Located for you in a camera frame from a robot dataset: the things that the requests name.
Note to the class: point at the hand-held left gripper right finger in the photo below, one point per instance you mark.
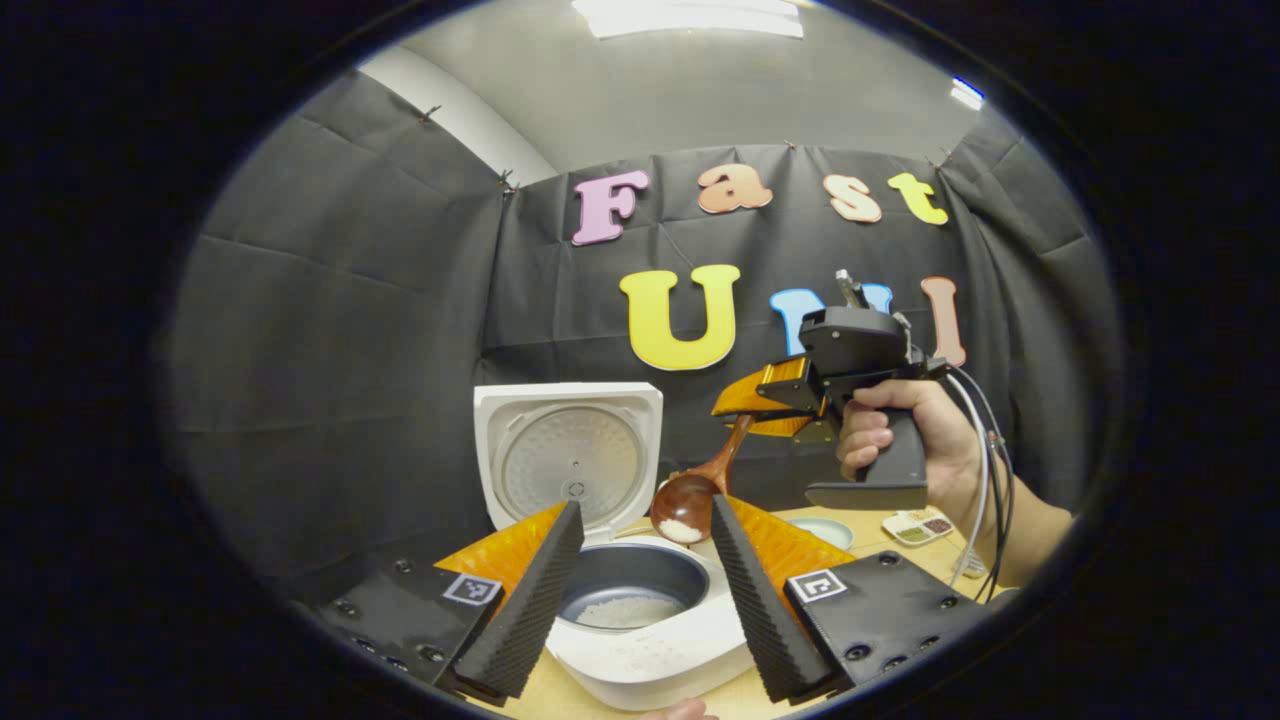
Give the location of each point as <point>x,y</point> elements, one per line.
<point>760,600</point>

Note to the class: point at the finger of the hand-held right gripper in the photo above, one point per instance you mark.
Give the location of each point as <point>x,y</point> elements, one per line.
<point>785,427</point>
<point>760,390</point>

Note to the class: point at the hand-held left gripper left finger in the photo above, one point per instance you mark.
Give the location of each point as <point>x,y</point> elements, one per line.
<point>530,610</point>

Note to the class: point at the white rice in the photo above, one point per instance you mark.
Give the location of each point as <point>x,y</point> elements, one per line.
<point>630,612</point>

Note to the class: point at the brown wooden spoon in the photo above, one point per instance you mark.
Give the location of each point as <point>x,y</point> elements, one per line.
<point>685,500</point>

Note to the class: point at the white rice cooker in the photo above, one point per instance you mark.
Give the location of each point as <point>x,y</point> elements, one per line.
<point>580,460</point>

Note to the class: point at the pale green plate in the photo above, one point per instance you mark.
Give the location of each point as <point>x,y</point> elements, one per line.
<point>825,530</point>

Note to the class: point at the white divided bean dish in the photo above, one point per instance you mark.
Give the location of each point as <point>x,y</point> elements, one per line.
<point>915,527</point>

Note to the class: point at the small ceiling light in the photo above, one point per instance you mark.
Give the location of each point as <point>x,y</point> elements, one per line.
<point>966,93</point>

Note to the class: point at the large ceiling light panel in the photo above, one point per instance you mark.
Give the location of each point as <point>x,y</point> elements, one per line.
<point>690,17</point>

